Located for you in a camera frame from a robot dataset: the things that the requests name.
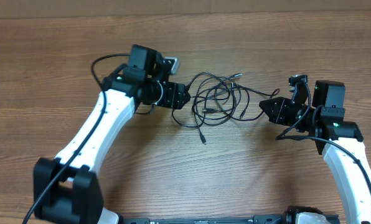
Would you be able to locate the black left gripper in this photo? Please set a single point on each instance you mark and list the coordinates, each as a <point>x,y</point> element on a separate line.
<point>174,98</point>

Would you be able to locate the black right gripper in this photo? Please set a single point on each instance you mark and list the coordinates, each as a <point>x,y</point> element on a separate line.
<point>278,117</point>

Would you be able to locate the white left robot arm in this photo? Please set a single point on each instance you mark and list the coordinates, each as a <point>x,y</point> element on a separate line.
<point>66,188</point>

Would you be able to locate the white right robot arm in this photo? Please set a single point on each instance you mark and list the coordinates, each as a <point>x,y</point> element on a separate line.
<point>318,115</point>

